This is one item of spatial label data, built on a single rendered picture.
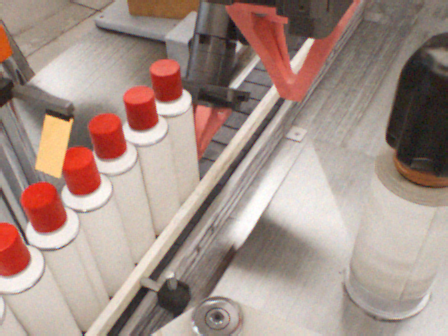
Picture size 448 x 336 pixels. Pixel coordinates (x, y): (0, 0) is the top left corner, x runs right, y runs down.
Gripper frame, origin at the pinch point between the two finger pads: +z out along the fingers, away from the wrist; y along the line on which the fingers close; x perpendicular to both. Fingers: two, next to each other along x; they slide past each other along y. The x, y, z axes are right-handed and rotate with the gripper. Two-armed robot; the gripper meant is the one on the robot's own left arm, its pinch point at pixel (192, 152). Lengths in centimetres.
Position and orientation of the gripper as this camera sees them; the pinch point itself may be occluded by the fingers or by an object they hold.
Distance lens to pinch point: 69.7
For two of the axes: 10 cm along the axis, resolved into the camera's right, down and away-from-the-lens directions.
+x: 5.0, -1.7, 8.5
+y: 8.5, 3.0, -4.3
